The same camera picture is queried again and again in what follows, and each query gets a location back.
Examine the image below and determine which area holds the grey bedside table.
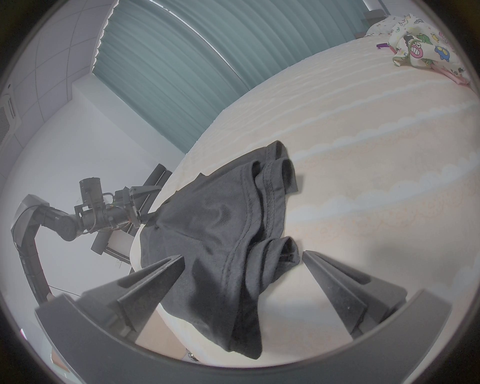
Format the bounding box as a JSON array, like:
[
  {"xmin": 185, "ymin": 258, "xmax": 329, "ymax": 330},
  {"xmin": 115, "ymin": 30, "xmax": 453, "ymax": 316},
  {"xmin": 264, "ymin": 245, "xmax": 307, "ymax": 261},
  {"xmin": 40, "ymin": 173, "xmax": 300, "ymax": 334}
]
[{"xmin": 354, "ymin": 9, "xmax": 387, "ymax": 38}]

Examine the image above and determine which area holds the pink garment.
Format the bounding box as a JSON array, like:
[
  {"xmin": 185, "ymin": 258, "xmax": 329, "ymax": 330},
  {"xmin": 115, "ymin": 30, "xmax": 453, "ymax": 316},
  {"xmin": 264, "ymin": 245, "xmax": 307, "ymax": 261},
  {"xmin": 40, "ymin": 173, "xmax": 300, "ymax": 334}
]
[{"xmin": 388, "ymin": 45, "xmax": 470, "ymax": 86}]

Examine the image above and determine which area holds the white printed pillow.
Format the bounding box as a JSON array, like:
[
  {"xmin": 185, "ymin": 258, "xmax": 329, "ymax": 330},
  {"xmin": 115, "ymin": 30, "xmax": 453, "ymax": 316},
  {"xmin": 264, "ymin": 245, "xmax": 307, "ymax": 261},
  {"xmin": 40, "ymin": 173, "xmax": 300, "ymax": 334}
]
[{"xmin": 365, "ymin": 16, "xmax": 406, "ymax": 37}]

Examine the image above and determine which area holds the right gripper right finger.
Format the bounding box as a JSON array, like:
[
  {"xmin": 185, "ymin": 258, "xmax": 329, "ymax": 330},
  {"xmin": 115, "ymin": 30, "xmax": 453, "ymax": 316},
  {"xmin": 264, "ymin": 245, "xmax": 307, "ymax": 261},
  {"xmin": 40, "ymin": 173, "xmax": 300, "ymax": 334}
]
[{"xmin": 302, "ymin": 250, "xmax": 409, "ymax": 335}]

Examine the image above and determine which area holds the blue-green curtain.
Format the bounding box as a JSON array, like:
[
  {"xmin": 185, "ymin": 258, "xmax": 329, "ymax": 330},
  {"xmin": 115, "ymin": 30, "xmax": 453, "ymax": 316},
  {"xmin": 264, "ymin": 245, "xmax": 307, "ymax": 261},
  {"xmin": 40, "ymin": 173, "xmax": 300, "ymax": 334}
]
[
  {"xmin": 92, "ymin": 4, "xmax": 250, "ymax": 154},
  {"xmin": 157, "ymin": 0, "xmax": 370, "ymax": 91}
]

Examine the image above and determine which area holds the bed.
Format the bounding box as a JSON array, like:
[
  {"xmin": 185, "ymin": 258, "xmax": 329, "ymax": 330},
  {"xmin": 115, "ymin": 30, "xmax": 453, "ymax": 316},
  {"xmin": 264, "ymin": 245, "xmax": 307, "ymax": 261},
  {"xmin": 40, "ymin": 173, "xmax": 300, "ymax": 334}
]
[{"xmin": 129, "ymin": 24, "xmax": 480, "ymax": 368}]

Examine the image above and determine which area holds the white printed pyjama top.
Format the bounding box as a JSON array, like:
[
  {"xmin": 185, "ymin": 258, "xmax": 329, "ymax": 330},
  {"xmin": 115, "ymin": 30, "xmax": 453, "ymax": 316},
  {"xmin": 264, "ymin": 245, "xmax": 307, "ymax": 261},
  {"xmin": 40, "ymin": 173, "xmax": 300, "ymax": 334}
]
[{"xmin": 388, "ymin": 13, "xmax": 466, "ymax": 76}]

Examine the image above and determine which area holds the ceiling air vent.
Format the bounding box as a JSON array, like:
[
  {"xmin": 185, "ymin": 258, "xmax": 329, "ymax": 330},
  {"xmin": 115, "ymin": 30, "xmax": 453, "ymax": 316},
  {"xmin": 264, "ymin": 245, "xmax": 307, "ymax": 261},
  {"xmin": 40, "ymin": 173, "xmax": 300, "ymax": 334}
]
[{"xmin": 0, "ymin": 85, "xmax": 22, "ymax": 147}]

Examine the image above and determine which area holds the black chest of drawers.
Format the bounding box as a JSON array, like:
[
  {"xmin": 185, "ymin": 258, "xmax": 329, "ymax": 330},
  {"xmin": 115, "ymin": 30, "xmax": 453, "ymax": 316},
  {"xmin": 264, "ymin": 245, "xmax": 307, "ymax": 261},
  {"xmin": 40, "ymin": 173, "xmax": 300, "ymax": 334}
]
[{"xmin": 140, "ymin": 164, "xmax": 172, "ymax": 199}]

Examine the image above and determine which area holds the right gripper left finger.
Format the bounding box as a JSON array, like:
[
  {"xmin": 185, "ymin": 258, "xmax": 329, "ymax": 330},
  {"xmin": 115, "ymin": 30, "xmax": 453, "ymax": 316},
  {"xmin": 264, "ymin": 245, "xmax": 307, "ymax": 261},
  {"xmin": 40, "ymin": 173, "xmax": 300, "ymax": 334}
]
[{"xmin": 80, "ymin": 255, "xmax": 186, "ymax": 334}]

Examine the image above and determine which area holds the black T-shirt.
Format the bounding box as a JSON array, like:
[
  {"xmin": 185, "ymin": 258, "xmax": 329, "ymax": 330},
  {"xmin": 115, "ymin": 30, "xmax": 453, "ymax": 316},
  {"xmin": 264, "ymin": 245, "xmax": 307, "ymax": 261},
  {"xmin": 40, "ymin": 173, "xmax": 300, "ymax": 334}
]
[{"xmin": 139, "ymin": 140, "xmax": 301, "ymax": 361}]

